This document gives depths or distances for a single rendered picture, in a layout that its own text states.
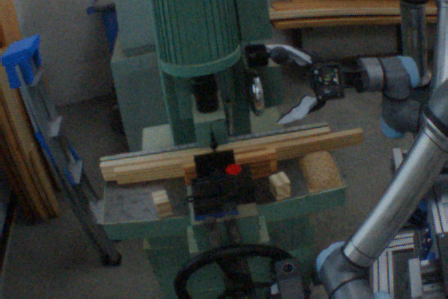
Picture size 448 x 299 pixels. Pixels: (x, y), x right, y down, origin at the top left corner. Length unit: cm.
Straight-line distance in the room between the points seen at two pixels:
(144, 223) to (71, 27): 257
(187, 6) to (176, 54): 12
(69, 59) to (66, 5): 47
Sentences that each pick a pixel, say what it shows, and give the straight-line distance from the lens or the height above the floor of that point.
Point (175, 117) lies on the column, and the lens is 140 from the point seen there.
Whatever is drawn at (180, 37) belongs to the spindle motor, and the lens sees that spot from 102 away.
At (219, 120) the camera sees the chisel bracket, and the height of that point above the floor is 107.
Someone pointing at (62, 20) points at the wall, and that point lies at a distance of 358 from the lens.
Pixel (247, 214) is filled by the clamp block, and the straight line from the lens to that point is 105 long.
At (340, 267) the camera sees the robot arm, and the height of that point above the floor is 106.
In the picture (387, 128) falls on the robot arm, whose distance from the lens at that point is 109.
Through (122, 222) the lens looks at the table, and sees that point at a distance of 118.
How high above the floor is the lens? 167
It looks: 33 degrees down
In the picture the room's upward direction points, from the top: 8 degrees counter-clockwise
